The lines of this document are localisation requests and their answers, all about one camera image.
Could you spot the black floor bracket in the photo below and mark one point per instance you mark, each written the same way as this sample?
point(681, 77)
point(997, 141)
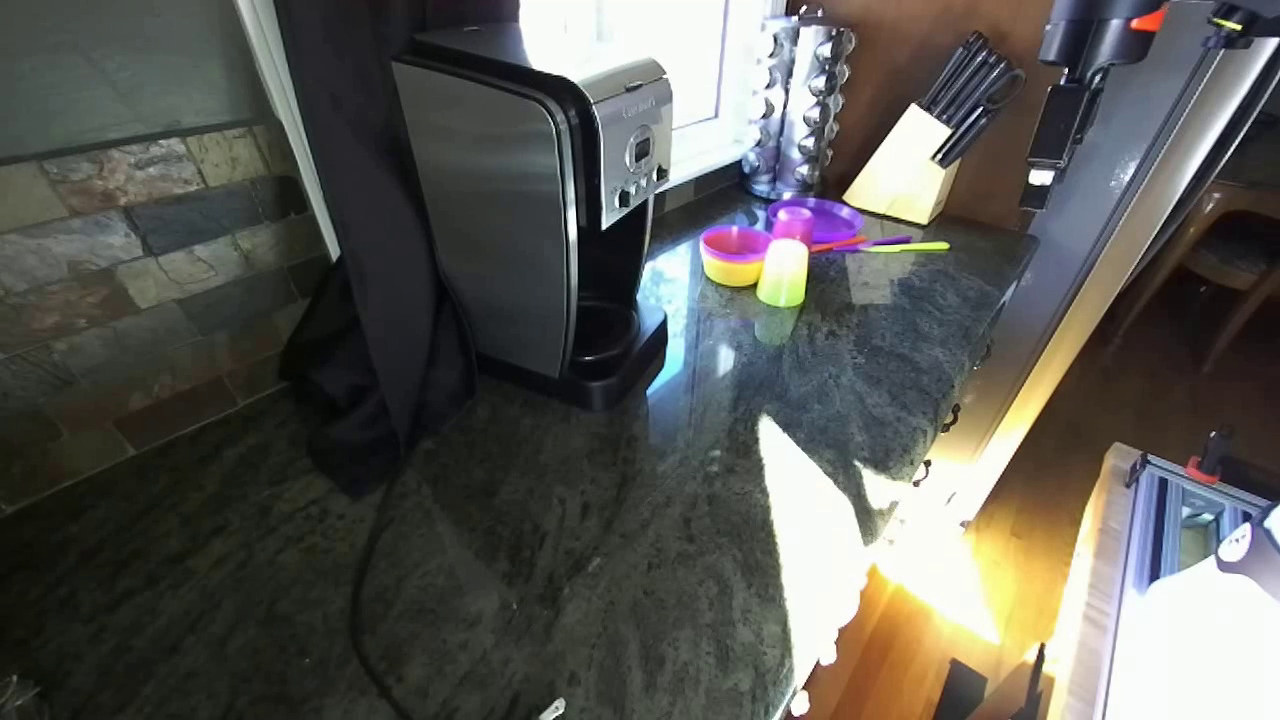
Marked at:
point(986, 686)

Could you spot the dark fabric curtain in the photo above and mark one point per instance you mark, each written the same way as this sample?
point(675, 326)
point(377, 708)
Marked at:
point(373, 264)

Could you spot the chrome spice rack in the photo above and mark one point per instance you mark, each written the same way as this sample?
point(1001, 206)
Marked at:
point(803, 105)

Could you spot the stainless steel black coffeemaker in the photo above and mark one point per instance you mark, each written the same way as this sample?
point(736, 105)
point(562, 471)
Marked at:
point(493, 201)

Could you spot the grey cabinet front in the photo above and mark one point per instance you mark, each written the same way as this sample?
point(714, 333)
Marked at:
point(1132, 227)

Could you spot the pink plastic spoon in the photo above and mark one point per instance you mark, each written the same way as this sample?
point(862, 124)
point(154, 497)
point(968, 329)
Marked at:
point(865, 247)

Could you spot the wooden chair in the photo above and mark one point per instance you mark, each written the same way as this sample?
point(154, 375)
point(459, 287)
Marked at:
point(1226, 252)

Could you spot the wooden knife block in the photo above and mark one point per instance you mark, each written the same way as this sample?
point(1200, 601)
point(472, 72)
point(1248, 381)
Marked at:
point(901, 172)

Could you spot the yellow green plastic spoon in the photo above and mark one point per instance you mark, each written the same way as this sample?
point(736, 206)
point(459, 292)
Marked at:
point(914, 248)

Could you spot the white framed window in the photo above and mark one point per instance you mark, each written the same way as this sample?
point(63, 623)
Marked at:
point(692, 65)

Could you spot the pink and yellow bowl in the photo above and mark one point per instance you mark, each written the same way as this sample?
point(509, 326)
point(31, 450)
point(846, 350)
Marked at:
point(732, 252)

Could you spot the yellow green plastic cup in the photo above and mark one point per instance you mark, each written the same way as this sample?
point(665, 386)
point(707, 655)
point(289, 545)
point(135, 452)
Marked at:
point(783, 272)

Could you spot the white cart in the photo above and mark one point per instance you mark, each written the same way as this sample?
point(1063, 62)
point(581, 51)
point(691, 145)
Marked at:
point(1175, 655)

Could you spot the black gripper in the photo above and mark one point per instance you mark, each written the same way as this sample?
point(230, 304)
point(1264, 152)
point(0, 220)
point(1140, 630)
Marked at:
point(1094, 33)

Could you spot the purple plastic plate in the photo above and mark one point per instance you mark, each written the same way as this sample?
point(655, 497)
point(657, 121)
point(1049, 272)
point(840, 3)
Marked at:
point(822, 220)

